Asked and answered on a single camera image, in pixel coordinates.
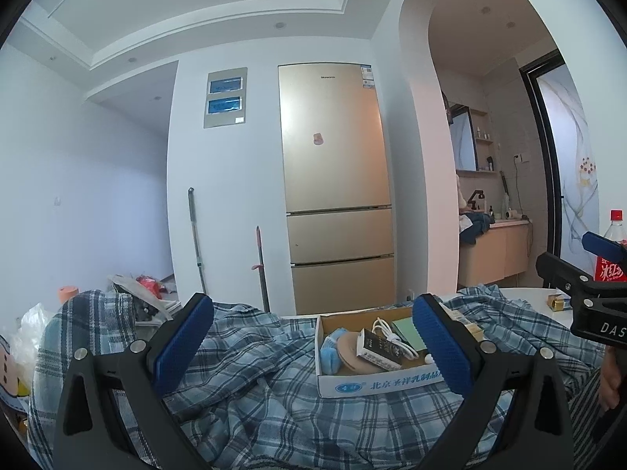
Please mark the grey striped cloth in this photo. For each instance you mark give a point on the grey striped cloth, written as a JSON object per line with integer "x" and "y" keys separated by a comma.
{"x": 585, "y": 411}

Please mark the bathroom mirror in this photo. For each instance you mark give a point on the bathroom mirror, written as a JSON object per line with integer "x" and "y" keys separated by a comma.
{"x": 462, "y": 136}

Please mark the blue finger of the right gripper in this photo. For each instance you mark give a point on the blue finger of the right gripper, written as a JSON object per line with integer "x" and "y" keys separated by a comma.
{"x": 563, "y": 276}
{"x": 614, "y": 252}

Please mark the tan round face plush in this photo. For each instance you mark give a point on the tan round face plush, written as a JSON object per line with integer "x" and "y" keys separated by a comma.
{"x": 358, "y": 358}

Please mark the red soda bottle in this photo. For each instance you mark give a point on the red soda bottle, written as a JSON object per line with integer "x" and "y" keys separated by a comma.
{"x": 611, "y": 263}

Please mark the green notepad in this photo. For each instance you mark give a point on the green notepad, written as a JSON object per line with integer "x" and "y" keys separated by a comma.
{"x": 405, "y": 329}

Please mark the small gold box on table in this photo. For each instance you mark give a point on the small gold box on table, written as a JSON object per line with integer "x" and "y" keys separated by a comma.
{"x": 559, "y": 302}

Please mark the grey wall electrical panel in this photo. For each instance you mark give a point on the grey wall electrical panel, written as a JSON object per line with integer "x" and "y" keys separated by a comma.
{"x": 225, "y": 97}

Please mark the blue plaid shirt cloth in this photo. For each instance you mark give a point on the blue plaid shirt cloth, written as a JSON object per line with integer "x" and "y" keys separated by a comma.
{"x": 250, "y": 399}

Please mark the orange cup lid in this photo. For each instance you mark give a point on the orange cup lid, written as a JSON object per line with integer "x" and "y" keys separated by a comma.
{"x": 65, "y": 293}

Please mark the blue tissue pack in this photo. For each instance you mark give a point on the blue tissue pack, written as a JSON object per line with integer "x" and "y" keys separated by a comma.
{"x": 332, "y": 354}

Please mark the grey green mop handle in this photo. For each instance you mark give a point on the grey green mop handle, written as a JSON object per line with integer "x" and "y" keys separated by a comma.
{"x": 195, "y": 236}

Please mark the red items pile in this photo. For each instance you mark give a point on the red items pile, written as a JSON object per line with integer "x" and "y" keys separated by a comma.
{"x": 151, "y": 284}

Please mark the dark blue clothing pile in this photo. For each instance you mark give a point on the dark blue clothing pile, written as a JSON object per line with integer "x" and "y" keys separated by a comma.
{"x": 472, "y": 225}

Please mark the beige bathroom vanity cabinet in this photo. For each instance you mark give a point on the beige bathroom vanity cabinet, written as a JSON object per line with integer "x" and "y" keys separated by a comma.
{"x": 502, "y": 252}

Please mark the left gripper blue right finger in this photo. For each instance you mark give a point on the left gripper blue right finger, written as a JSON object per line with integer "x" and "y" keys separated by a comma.
{"x": 447, "y": 341}

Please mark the gold three-door refrigerator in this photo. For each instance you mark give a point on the gold three-door refrigerator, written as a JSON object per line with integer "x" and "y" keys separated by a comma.
{"x": 338, "y": 205}

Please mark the white cardboard tray box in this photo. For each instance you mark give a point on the white cardboard tray box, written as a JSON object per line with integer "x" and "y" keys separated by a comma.
{"x": 336, "y": 379}

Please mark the black door frame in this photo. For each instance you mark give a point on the black door frame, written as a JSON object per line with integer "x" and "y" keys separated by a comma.
{"x": 530, "y": 75}

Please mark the person's right hand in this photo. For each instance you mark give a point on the person's right hand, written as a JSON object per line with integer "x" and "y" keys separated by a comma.
{"x": 610, "y": 381}

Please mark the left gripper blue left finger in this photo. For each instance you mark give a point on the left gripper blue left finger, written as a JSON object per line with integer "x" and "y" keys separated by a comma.
{"x": 177, "y": 341}

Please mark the small white plush toy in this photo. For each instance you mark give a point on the small white plush toy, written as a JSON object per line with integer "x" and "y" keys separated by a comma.
{"x": 429, "y": 358}

